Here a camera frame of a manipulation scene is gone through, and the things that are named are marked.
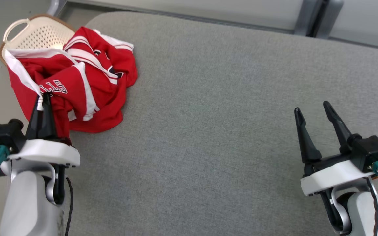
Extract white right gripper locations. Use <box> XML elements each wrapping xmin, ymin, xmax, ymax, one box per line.
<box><xmin>294</xmin><ymin>101</ymin><xmax>378</xmax><ymax>234</ymax></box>

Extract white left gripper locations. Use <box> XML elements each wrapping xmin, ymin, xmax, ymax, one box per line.
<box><xmin>7</xmin><ymin>94</ymin><xmax>80</xmax><ymax>204</ymax></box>

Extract red shorts with white waistband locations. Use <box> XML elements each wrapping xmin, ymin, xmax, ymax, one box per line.
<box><xmin>5</xmin><ymin>49</ymin><xmax>98</xmax><ymax>139</ymax></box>

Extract red white basketball jersey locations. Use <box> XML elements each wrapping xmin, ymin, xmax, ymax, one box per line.
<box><xmin>63</xmin><ymin>27</ymin><xmax>139</xmax><ymax>134</ymax></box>

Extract cream perforated laundry basket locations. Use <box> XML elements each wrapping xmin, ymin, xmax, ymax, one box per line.
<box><xmin>0</xmin><ymin>14</ymin><xmax>76</xmax><ymax>67</ymax></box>

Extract left arm braided black cable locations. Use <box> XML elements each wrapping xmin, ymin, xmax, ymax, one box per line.
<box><xmin>64</xmin><ymin>177</ymin><xmax>74</xmax><ymax>236</ymax></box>

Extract arm braided black cable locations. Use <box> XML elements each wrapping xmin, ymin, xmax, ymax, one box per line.
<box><xmin>366</xmin><ymin>177</ymin><xmax>378</xmax><ymax>236</ymax></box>
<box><xmin>64</xmin><ymin>177</ymin><xmax>74</xmax><ymax>236</ymax></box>

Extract right arm braided black cable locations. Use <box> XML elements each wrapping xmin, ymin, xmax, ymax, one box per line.
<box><xmin>366</xmin><ymin>177</ymin><xmax>378</xmax><ymax>236</ymax></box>

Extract grey metal partition post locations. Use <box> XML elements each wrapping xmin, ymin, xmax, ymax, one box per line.
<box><xmin>293</xmin><ymin>0</ymin><xmax>344</xmax><ymax>38</ymax></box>
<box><xmin>46</xmin><ymin>0</ymin><xmax>69</xmax><ymax>17</ymax></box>

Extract grey wall base rail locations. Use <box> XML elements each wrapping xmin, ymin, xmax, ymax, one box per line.
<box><xmin>66</xmin><ymin>0</ymin><xmax>296</xmax><ymax>35</ymax></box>

